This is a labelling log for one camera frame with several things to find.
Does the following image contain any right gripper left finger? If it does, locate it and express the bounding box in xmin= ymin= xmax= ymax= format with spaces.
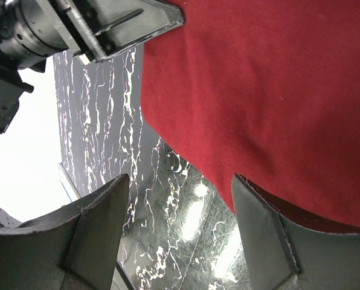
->
xmin=0 ymin=174 xmax=129 ymax=289

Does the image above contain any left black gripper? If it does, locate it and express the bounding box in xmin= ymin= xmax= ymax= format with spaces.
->
xmin=0 ymin=0 xmax=90 ymax=73

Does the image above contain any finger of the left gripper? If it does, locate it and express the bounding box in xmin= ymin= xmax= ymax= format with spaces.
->
xmin=53 ymin=1 xmax=185 ymax=62

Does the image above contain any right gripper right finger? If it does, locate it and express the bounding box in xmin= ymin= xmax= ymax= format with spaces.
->
xmin=231 ymin=175 xmax=360 ymax=289

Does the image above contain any dark red t shirt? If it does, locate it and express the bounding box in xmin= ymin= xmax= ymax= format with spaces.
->
xmin=141 ymin=1 xmax=360 ymax=227

